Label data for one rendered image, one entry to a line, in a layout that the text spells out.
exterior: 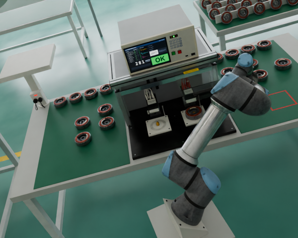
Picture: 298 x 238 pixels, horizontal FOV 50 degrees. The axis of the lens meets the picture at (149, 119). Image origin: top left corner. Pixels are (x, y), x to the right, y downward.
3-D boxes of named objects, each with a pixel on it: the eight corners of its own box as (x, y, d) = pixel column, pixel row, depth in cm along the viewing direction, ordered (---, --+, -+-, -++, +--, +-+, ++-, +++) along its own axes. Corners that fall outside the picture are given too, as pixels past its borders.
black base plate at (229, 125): (236, 132, 192) (236, 129, 191) (133, 160, 195) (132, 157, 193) (213, 90, 229) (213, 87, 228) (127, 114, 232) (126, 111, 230)
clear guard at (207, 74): (225, 93, 181) (224, 84, 178) (184, 104, 182) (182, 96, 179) (209, 65, 207) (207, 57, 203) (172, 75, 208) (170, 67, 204)
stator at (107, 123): (118, 121, 227) (117, 117, 225) (109, 131, 220) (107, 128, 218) (106, 118, 233) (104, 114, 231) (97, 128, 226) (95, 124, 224)
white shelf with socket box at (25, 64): (74, 115, 245) (49, 64, 217) (28, 129, 247) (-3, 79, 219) (76, 91, 273) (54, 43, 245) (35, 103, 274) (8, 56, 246)
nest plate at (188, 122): (209, 120, 203) (208, 118, 202) (186, 126, 203) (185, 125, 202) (202, 106, 214) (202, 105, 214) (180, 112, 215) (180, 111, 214)
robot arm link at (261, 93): (282, 105, 125) (271, 86, 171) (257, 89, 126) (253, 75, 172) (264, 129, 129) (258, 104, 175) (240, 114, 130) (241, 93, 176)
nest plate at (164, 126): (171, 130, 204) (171, 129, 203) (148, 136, 204) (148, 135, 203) (167, 116, 215) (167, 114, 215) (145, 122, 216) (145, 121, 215)
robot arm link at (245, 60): (233, 62, 167) (242, 49, 168) (234, 71, 178) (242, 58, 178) (247, 69, 164) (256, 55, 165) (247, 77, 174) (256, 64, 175)
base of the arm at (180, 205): (205, 225, 149) (216, 209, 146) (183, 226, 139) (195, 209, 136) (186, 201, 159) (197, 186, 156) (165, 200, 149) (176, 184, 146)
